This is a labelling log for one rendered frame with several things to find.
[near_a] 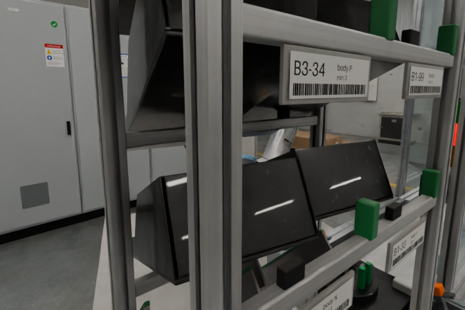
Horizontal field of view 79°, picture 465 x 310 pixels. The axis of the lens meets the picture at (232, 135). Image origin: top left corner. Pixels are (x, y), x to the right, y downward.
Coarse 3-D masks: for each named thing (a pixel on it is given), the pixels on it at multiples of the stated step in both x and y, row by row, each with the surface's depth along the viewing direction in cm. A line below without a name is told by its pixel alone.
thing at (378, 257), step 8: (400, 232) 103; (440, 240) 98; (376, 248) 93; (384, 248) 93; (416, 248) 93; (440, 248) 93; (368, 256) 88; (376, 256) 88; (384, 256) 88; (408, 256) 88; (376, 264) 84; (384, 264) 84; (400, 264) 84; (408, 264) 84; (464, 264) 77; (392, 272) 81; (400, 272) 81; (408, 272) 81; (464, 272) 74; (456, 280) 71; (464, 280) 75; (456, 288) 69; (464, 288) 75; (456, 296) 70; (464, 296) 77
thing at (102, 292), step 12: (132, 216) 129; (132, 228) 118; (324, 228) 118; (108, 264) 93; (264, 264) 93; (108, 276) 88; (96, 288) 82; (108, 288) 82; (156, 288) 82; (168, 288) 82; (180, 288) 82; (96, 300) 78; (108, 300) 78; (144, 300) 78; (156, 300) 78; (168, 300) 78; (180, 300) 78
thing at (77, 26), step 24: (72, 24) 277; (72, 48) 280; (120, 48) 310; (72, 72) 282; (72, 96) 287; (96, 120) 303; (96, 144) 306; (96, 168) 309; (144, 168) 346; (96, 192) 312; (96, 216) 318
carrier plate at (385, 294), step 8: (376, 272) 72; (384, 272) 72; (384, 280) 69; (392, 280) 69; (384, 288) 66; (392, 288) 66; (384, 296) 64; (392, 296) 64; (400, 296) 64; (408, 296) 64; (352, 304) 61; (360, 304) 61; (368, 304) 61; (376, 304) 61; (384, 304) 61; (392, 304) 61; (400, 304) 61; (408, 304) 62
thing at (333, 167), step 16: (352, 144) 33; (368, 144) 35; (272, 160) 33; (304, 160) 30; (320, 160) 30; (336, 160) 32; (352, 160) 33; (368, 160) 34; (304, 176) 29; (320, 176) 30; (336, 176) 31; (352, 176) 32; (368, 176) 33; (384, 176) 34; (320, 192) 29; (336, 192) 30; (352, 192) 31; (368, 192) 32; (384, 192) 33; (320, 208) 29; (336, 208) 30; (352, 208) 30
